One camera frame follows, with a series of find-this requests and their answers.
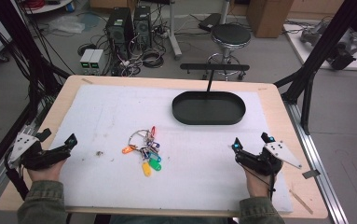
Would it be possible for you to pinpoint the white foam mat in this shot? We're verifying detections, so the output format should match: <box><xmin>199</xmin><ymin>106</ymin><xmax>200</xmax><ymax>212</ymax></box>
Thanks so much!
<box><xmin>48</xmin><ymin>84</ymin><xmax>294</xmax><ymax>215</ymax></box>

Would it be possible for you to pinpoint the grey machine on board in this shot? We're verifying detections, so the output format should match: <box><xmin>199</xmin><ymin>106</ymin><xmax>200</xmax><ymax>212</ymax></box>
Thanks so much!
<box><xmin>299</xmin><ymin>21</ymin><xmax>357</xmax><ymax>56</ymax></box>

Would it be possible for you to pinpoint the tangle of floor cables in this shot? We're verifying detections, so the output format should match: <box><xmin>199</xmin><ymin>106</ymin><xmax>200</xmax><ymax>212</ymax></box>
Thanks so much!
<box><xmin>110</xmin><ymin>24</ymin><xmax>172</xmax><ymax>77</ymax></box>

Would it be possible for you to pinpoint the clear plastic bag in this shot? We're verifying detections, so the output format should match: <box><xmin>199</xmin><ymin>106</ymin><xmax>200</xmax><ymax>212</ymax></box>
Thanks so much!
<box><xmin>46</xmin><ymin>14</ymin><xmax>87</xmax><ymax>35</ymax></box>

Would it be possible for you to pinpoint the white bench power supply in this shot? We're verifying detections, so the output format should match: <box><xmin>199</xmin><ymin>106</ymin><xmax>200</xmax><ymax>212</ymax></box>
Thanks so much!
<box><xmin>89</xmin><ymin>49</ymin><xmax>105</xmax><ymax>76</ymax></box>
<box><xmin>79</xmin><ymin>49</ymin><xmax>95</xmax><ymax>76</ymax></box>

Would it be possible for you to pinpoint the flat black case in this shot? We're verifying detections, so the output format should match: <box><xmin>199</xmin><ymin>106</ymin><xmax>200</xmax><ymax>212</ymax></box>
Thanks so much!
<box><xmin>198</xmin><ymin>12</ymin><xmax>223</xmax><ymax>33</ymax></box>

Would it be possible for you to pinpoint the small metal bracket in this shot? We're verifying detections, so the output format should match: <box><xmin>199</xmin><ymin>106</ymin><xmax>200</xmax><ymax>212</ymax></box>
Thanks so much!
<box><xmin>301</xmin><ymin>168</ymin><xmax>322</xmax><ymax>180</ymax></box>

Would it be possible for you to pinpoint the white round table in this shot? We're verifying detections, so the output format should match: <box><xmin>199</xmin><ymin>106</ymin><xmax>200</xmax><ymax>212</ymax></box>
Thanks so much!
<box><xmin>20</xmin><ymin>0</ymin><xmax>76</xmax><ymax>16</ymax></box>

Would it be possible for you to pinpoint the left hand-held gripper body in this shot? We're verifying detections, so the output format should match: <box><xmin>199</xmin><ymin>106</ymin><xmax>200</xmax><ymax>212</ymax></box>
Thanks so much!
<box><xmin>7</xmin><ymin>132</ymin><xmax>73</xmax><ymax>171</ymax></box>

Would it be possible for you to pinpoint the white table leg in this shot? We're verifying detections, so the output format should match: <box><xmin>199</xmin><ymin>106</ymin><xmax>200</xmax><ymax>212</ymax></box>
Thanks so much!
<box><xmin>166</xmin><ymin>0</ymin><xmax>184</xmax><ymax>62</ymax></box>

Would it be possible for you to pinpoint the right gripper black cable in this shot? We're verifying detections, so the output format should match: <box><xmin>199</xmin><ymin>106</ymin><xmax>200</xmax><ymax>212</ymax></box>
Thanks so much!
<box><xmin>268</xmin><ymin>173</ymin><xmax>277</xmax><ymax>201</ymax></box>

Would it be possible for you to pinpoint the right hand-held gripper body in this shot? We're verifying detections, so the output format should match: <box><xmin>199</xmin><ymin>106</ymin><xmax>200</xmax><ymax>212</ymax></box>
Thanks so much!
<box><xmin>235</xmin><ymin>141</ymin><xmax>304</xmax><ymax>177</ymax></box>

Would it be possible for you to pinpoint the small black computer tower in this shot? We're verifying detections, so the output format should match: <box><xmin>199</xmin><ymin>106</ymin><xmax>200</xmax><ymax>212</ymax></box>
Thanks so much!
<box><xmin>132</xmin><ymin>5</ymin><xmax>153</xmax><ymax>50</ymax></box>

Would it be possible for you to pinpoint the strip of tan tape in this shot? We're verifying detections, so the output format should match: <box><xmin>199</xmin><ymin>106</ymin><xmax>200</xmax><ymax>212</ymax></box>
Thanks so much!
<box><xmin>288</xmin><ymin>189</ymin><xmax>314</xmax><ymax>216</ymax></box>

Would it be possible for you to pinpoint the black round stool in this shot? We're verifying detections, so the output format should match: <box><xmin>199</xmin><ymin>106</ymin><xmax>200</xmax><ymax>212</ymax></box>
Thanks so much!
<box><xmin>202</xmin><ymin>23</ymin><xmax>253</xmax><ymax>82</ymax></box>

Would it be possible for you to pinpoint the person's right hand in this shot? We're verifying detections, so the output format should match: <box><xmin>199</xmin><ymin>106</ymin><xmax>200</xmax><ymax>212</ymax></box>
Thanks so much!
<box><xmin>243</xmin><ymin>168</ymin><xmax>277</xmax><ymax>199</ymax></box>

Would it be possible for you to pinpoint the coiled black cable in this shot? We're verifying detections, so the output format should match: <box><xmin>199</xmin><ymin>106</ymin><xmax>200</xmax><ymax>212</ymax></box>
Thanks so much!
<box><xmin>76</xmin><ymin>42</ymin><xmax>98</xmax><ymax>57</ymax></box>

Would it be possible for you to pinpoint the black metal frame strut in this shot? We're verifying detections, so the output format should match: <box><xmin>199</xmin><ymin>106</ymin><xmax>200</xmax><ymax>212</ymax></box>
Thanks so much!
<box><xmin>0</xmin><ymin>0</ymin><xmax>72</xmax><ymax>189</ymax></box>
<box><xmin>273</xmin><ymin>0</ymin><xmax>357</xmax><ymax>135</ymax></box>

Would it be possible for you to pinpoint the person's left hand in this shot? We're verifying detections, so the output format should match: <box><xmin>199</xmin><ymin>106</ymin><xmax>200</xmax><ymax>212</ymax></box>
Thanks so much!
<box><xmin>26</xmin><ymin>158</ymin><xmax>67</xmax><ymax>183</ymax></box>

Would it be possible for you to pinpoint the white floor board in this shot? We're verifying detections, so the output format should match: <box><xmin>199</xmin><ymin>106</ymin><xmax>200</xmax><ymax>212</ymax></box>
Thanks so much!
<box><xmin>282</xmin><ymin>22</ymin><xmax>357</xmax><ymax>72</ymax></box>

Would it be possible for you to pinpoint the black tray with hanger stand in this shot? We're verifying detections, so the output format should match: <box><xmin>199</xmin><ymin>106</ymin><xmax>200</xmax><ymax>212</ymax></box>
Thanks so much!
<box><xmin>172</xmin><ymin>63</ymin><xmax>251</xmax><ymax>126</ymax></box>

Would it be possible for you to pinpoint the key bunch with coloured tags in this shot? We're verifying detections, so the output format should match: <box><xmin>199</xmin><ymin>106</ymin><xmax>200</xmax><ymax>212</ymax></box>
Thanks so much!
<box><xmin>121</xmin><ymin>125</ymin><xmax>163</xmax><ymax>178</ymax></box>

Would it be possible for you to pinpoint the brown cardboard box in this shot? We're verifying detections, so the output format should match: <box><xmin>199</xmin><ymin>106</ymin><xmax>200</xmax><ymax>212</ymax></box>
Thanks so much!
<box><xmin>246</xmin><ymin>0</ymin><xmax>295</xmax><ymax>39</ymax></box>

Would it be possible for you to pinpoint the large black computer tower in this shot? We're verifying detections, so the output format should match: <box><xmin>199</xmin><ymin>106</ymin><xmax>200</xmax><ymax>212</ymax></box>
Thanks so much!
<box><xmin>105</xmin><ymin>7</ymin><xmax>135</xmax><ymax>61</ymax></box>

